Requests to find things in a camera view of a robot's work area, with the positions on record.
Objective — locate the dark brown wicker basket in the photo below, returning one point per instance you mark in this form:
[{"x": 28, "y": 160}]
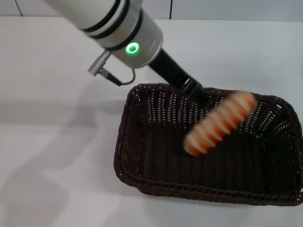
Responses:
[{"x": 165, "y": 153}]

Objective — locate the orange striped spiral bread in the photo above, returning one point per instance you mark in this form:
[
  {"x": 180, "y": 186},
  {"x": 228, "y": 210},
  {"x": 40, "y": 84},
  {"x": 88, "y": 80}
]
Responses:
[{"x": 220, "y": 123}]

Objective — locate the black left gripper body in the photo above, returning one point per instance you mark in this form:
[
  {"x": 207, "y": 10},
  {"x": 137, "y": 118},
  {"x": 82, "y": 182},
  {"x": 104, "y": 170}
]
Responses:
[{"x": 168, "y": 68}]

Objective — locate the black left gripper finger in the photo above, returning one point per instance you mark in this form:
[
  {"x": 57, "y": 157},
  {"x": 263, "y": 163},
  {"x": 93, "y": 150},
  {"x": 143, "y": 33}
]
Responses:
[
  {"x": 189, "y": 94},
  {"x": 207, "y": 98}
]

